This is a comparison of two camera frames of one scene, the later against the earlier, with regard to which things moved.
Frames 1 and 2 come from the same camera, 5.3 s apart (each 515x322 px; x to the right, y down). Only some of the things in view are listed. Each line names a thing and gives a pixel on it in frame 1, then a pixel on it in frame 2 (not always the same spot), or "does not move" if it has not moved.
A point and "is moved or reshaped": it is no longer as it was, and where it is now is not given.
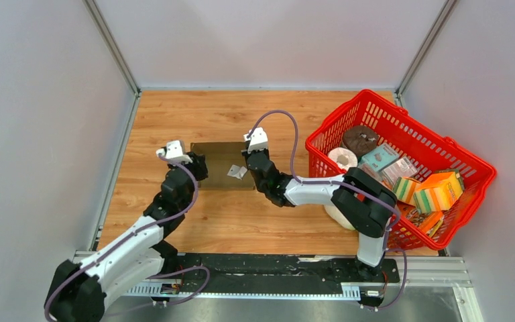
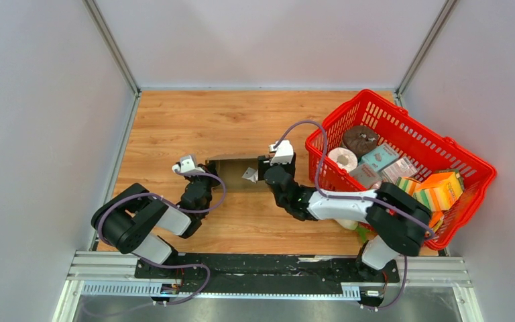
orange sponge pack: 438,192 does not move
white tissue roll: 345,157 does not move
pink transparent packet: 401,168 does not move
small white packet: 237,171 is moved or reshaped
